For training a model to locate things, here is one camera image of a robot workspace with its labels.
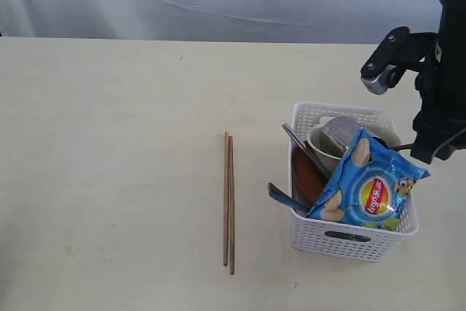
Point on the blue chips bag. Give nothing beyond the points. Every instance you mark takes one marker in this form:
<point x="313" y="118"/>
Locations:
<point x="369" y="187"/>

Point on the pale green ceramic bowl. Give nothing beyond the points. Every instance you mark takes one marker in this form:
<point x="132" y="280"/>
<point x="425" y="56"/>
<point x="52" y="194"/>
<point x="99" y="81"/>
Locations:
<point x="384" y="135"/>

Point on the upper grey metal utensil handle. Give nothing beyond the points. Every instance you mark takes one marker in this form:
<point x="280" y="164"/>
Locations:
<point x="323" y="171"/>

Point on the light wooden chopstick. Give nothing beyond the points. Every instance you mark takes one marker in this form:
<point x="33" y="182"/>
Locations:
<point x="226" y="200"/>

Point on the shiny steel cup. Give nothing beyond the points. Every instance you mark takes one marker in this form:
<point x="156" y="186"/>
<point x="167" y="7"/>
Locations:
<point x="337" y="134"/>

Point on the dark brown wooden spoon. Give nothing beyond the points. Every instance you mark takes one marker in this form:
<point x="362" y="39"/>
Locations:
<point x="402" y="147"/>

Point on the white plastic perforated basket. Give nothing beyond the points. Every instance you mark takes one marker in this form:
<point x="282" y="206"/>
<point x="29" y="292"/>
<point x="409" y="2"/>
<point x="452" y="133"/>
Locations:
<point x="343" y="240"/>

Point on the dark brown wooden plate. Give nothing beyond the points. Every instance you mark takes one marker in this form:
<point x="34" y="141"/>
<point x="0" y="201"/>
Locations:
<point x="308" y="184"/>

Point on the dark wooden chopstick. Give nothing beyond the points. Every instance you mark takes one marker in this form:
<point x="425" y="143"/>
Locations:
<point x="231" y="208"/>

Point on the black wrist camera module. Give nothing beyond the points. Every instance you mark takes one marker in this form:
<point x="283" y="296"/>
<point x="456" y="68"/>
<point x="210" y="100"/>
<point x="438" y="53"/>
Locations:
<point x="400" y="51"/>

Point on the lower blue-grey utensil handle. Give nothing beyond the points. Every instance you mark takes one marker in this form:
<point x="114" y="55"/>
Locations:
<point x="278" y="195"/>

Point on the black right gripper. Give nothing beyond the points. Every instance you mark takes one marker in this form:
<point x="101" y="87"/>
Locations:
<point x="443" y="93"/>

